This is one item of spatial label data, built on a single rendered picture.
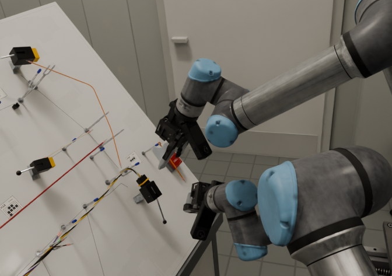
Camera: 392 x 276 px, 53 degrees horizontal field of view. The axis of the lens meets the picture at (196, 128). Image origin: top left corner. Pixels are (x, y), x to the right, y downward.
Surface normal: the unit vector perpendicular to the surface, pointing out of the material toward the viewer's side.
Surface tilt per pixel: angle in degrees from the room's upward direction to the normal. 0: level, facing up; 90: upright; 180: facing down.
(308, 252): 96
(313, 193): 38
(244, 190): 52
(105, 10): 90
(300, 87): 84
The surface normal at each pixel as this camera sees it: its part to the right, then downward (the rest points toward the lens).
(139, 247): 0.64, -0.40
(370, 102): -0.27, 0.51
